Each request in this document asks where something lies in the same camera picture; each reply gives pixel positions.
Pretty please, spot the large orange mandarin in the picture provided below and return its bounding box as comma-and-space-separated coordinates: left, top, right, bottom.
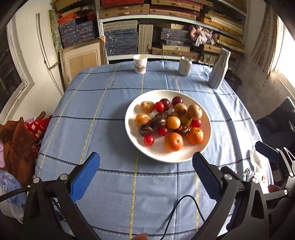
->
164, 132, 183, 152

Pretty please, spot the yellow russet apple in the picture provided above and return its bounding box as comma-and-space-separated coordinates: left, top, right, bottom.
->
187, 104, 202, 120

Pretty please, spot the red cherry tomato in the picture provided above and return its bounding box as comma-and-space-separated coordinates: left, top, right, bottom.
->
143, 135, 155, 146

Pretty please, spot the dark passion fruit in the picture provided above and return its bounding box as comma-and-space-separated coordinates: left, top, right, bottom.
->
150, 112, 170, 128

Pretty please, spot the small brown fruit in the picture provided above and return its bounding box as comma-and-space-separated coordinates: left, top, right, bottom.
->
135, 113, 150, 128

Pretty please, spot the right hand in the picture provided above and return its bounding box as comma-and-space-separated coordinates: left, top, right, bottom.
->
268, 184, 280, 193

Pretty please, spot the left hand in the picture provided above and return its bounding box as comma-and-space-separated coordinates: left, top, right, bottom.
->
131, 233, 148, 240

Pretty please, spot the blue checked tablecloth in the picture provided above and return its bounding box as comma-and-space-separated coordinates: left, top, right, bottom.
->
35, 61, 273, 239

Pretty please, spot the white round plate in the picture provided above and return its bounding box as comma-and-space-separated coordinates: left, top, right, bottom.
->
124, 90, 211, 163

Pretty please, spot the small yellow-orange fruit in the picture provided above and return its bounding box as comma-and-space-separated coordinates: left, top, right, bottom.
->
180, 114, 192, 127

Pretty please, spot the orange loquat fruit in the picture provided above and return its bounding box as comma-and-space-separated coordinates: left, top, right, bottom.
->
166, 116, 181, 130

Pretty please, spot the small tan fruit on plate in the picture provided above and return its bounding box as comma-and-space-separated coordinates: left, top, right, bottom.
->
174, 103, 188, 116

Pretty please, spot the brown and red cloth pile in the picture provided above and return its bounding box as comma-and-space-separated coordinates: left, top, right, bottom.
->
0, 111, 52, 187

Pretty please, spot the dark purple plum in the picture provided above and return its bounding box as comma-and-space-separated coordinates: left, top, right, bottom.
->
160, 99, 171, 111
171, 96, 183, 107

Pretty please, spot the tan wrinkled fruit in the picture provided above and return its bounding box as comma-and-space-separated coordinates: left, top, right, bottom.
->
140, 101, 155, 114

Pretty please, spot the silver drink can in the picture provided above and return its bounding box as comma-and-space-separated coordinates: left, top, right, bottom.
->
178, 56, 192, 76

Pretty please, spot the beige cabinet door panel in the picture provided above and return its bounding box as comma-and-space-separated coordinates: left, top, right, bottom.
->
60, 36, 107, 88

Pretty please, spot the white paper cup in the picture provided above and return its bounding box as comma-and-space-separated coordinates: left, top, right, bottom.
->
133, 54, 148, 74

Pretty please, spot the pink crumpled cloth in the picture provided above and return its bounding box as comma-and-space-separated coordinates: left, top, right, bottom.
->
188, 25, 218, 47

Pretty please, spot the wooden storage shelf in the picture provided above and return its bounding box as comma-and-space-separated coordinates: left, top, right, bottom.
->
48, 1, 247, 69

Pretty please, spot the black cable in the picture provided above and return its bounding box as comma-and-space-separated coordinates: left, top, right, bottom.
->
158, 194, 206, 240

